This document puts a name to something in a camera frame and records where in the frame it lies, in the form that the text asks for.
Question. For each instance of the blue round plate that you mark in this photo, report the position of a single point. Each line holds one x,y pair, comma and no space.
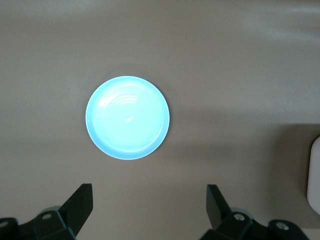
127,120

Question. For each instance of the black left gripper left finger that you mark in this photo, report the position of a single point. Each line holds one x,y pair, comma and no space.
72,212

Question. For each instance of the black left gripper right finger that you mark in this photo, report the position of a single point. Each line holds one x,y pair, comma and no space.
221,217

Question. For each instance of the white lidded storage box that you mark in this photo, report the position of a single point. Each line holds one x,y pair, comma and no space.
314,175

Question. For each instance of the brown table mat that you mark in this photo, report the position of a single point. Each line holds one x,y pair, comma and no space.
225,62

